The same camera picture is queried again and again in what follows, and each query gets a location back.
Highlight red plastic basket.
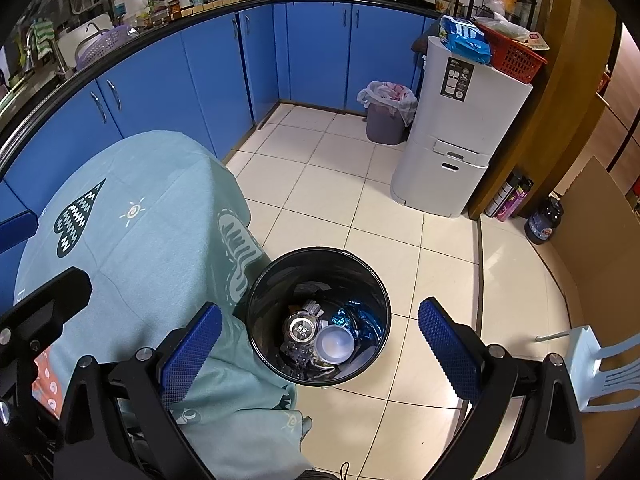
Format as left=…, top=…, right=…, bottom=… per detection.
left=475, top=22, right=548, bottom=86

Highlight pink patterned clothing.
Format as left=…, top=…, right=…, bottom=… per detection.
left=32, top=345, right=68, bottom=418

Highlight metal sink faucet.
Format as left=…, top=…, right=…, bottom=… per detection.
left=22, top=25, right=66, bottom=78

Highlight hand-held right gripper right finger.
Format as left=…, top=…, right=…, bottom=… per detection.
left=417, top=297, right=586, bottom=480

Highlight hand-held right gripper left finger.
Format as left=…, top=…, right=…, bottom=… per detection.
left=52, top=302, right=223, bottom=480

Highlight purple plastic basket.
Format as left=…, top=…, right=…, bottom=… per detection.
left=75, top=27, right=138, bottom=71

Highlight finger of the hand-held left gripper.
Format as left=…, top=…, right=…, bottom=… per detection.
left=0, top=267, right=94, bottom=401
left=0, top=212, right=39, bottom=256

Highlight blue foil wrapper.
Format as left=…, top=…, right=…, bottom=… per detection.
left=332, top=302, right=388, bottom=356

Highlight blue plastic bag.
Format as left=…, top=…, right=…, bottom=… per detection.
left=439, top=15, right=493, bottom=65

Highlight white tall storage cabinet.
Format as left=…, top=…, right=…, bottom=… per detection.
left=391, top=35, right=533, bottom=218

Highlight dark bottle with blue label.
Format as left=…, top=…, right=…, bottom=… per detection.
left=524, top=196, right=564, bottom=246

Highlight white round lid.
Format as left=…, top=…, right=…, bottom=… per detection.
left=314, top=324, right=355, bottom=363

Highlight blue kitchen cabinets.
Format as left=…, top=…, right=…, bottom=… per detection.
left=0, top=0, right=441, bottom=261

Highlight white plastic bin liner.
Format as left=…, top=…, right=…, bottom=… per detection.
left=356, top=80, right=418, bottom=126

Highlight black round trash bin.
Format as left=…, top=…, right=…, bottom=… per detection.
left=246, top=247, right=392, bottom=388

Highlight grey waste bin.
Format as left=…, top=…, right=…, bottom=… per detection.
left=366, top=102, right=408, bottom=146

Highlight brown cardboard sheet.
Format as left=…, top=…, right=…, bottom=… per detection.
left=542, top=155, right=640, bottom=411

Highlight green towel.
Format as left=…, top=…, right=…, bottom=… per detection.
left=31, top=19, right=55, bottom=58

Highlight brown jar with yellow label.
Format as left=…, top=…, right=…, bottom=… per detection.
left=280, top=310, right=322, bottom=356

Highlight black spray can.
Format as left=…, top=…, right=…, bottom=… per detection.
left=484, top=172, right=523, bottom=218

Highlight light blue plastic chair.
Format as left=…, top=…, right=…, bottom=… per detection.
left=535, top=325, right=640, bottom=413

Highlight teal printed tablecloth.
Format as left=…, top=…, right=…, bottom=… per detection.
left=12, top=130, right=313, bottom=480

